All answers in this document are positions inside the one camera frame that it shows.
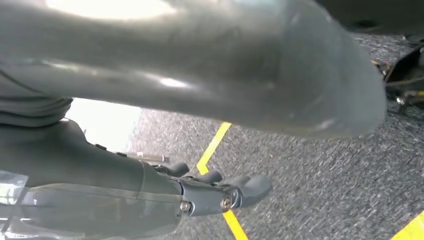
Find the black robot foot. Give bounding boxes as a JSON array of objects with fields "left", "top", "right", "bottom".
[{"left": 372, "top": 33, "right": 424, "bottom": 117}]

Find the yellow floor tape square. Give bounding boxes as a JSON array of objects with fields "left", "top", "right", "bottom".
[{"left": 196, "top": 121, "right": 424, "bottom": 240}]

